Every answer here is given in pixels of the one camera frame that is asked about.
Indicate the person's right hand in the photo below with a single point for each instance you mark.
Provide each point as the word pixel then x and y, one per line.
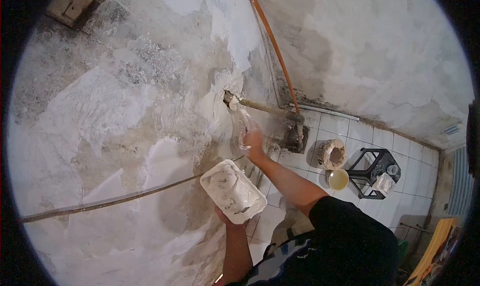
pixel 254 141

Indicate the person's left hand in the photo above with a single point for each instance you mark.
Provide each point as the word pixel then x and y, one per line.
pixel 225 217

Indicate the person's right fingers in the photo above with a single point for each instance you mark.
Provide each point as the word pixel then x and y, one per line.
pixel 250 132

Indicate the plaster-covered putty knife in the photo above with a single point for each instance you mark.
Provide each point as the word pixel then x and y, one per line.
pixel 242 115

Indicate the white plaster tub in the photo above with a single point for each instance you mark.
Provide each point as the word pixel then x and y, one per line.
pixel 232 190

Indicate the rusty metal pipe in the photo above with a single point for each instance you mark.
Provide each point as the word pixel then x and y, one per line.
pixel 270 109

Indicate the open cement sack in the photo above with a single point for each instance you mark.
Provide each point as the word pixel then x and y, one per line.
pixel 332 155

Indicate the orange pipe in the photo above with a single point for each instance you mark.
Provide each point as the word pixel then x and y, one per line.
pixel 275 48

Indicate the yellow bucket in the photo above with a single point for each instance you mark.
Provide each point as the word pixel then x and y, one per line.
pixel 337 179

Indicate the black plastic stool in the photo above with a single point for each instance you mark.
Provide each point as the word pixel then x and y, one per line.
pixel 375 166

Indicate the person's legs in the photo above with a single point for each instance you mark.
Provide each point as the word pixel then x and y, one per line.
pixel 285 258

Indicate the white plastic bag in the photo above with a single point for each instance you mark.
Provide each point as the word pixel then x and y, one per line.
pixel 384 184

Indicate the small grey cup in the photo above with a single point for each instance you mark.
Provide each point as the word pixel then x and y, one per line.
pixel 392 170

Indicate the person's body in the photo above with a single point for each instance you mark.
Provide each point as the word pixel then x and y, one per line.
pixel 348 244

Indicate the corrugated blue door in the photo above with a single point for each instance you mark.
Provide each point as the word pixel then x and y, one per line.
pixel 461 185

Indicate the yellow board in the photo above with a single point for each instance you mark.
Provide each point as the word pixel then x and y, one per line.
pixel 435 248

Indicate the grey wall conduit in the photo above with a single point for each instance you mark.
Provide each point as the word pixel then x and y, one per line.
pixel 112 200

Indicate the recessed wall box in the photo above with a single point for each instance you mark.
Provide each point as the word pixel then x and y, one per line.
pixel 71 7

